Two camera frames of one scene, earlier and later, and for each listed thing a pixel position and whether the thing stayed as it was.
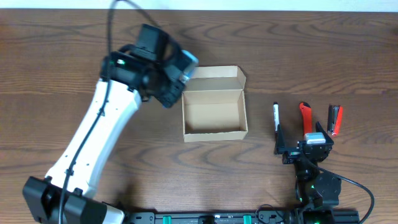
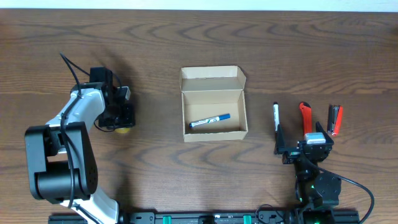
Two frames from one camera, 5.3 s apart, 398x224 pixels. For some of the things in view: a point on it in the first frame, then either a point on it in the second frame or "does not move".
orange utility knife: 306,117 does not move
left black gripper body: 171,90 → 123,116
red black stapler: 334,119 does not move
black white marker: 276,114 does not move
